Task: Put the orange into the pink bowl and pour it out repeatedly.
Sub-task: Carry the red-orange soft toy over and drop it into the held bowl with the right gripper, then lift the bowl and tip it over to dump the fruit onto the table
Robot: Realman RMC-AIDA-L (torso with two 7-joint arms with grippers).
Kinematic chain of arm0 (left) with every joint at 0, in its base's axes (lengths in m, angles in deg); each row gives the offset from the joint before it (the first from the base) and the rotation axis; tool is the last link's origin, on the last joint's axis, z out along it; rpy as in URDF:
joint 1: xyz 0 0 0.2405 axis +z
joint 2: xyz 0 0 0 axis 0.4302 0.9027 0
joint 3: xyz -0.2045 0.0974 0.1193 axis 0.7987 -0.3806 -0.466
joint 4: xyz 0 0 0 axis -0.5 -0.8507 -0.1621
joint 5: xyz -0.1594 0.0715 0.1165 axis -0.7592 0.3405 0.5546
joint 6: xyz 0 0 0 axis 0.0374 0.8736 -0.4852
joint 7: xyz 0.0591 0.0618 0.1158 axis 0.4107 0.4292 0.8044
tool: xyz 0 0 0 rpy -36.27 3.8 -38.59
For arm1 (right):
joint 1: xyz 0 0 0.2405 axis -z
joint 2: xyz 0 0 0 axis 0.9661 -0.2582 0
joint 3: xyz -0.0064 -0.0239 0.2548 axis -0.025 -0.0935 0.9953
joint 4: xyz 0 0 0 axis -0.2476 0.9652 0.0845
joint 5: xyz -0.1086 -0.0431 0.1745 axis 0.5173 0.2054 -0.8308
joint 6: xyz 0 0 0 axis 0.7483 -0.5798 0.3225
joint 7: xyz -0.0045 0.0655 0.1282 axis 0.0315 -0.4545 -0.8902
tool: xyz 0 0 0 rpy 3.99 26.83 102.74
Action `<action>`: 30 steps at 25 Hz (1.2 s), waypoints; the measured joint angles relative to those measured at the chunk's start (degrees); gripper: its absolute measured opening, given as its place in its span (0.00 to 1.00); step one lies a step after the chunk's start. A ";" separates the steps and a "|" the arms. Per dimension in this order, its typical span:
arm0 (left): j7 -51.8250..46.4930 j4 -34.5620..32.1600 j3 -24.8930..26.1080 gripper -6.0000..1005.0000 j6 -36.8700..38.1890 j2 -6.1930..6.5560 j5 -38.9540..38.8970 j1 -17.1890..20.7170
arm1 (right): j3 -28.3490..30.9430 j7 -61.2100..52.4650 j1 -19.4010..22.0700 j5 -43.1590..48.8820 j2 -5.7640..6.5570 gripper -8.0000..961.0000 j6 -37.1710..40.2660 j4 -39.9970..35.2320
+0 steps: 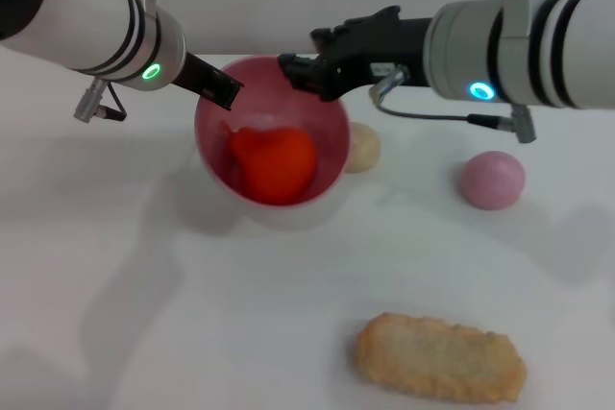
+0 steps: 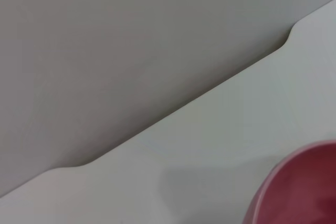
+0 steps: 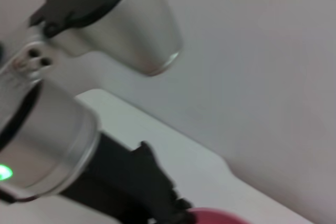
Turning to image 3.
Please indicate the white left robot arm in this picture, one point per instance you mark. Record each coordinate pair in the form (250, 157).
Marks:
(52, 140)

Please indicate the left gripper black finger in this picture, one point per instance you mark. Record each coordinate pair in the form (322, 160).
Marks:
(185, 212)

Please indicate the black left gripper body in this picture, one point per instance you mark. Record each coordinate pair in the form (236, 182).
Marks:
(126, 184)

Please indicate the pink plastic bowl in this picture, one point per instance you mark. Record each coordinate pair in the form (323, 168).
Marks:
(223, 216)

